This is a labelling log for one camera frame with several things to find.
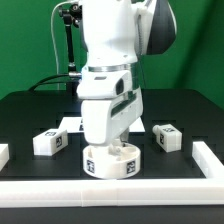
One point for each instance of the white U-shaped fence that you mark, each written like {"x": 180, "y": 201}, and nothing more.
{"x": 208, "y": 190}

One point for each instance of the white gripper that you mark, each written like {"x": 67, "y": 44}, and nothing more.
{"x": 106, "y": 120}

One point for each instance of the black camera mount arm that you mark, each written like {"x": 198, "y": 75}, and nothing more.
{"x": 71, "y": 18}

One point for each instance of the white marker sheet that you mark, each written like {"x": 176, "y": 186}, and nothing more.
{"x": 75, "y": 125}

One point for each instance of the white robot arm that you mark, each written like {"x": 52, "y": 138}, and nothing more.
{"x": 116, "y": 34}

